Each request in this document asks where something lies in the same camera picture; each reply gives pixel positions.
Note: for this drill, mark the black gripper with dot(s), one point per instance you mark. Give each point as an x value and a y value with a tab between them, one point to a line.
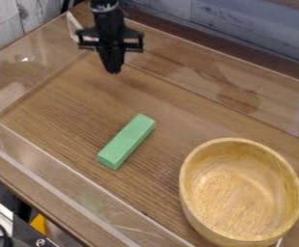
112	33

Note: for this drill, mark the green rectangular block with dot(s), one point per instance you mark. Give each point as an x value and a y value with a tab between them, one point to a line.
126	142

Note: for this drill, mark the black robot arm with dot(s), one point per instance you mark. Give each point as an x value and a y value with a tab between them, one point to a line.
106	5

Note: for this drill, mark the brown wooden bowl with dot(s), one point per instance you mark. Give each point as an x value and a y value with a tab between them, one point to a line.
240	193

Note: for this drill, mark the yellow and black equipment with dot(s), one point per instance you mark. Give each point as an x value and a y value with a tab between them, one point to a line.
26	236

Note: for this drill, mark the clear acrylic corner bracket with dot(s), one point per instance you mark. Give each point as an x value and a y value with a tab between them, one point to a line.
74	26

